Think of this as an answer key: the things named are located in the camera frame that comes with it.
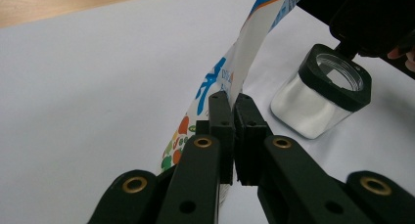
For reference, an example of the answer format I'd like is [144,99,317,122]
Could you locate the white table mat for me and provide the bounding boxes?
[0,0,415,224]

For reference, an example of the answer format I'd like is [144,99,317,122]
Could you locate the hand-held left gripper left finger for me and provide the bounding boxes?
[156,90,237,224]

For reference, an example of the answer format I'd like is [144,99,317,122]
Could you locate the glass jar with black lid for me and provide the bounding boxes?
[269,0,415,140]

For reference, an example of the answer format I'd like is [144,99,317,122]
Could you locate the white and blue pouch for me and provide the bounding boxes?
[160,0,311,176]

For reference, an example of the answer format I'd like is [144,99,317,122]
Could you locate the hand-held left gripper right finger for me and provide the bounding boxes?
[233,92,373,224]

